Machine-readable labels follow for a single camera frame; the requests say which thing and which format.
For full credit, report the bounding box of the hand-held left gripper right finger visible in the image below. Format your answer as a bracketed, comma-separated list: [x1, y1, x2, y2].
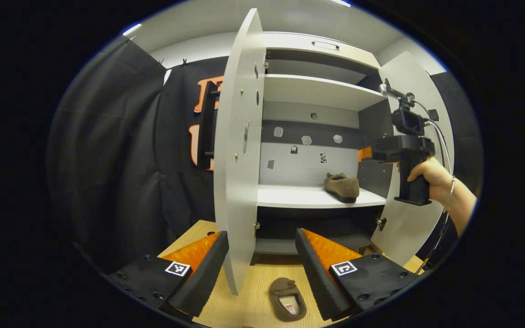
[295, 228, 420, 322]

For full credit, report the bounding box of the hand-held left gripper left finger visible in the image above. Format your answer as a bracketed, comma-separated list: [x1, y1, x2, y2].
[107, 231, 230, 318]

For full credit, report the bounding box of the brown fuzzy shoe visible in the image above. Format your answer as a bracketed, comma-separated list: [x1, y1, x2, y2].
[269, 277, 307, 322]
[324, 172, 360, 203]

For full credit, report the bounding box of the white shoe cabinet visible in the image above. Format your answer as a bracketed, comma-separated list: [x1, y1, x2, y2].
[253, 31, 395, 267]

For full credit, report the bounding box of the white cabinet door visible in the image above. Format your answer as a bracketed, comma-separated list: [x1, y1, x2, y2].
[371, 51, 455, 267]
[213, 8, 267, 296]

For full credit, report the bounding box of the white cabinet shelf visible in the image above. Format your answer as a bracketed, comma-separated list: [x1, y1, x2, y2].
[264, 74, 387, 112]
[257, 184, 387, 209]

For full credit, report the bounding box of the white cabinet drawer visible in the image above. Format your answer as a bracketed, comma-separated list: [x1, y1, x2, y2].
[265, 32, 381, 69]

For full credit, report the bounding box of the black backdrop cloth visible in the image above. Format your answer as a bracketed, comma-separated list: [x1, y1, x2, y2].
[47, 36, 484, 274]

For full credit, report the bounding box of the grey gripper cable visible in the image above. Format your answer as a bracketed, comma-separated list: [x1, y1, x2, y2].
[411, 98, 456, 274]

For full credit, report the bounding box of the black left door handle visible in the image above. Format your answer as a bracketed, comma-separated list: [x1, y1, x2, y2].
[197, 81, 221, 171]

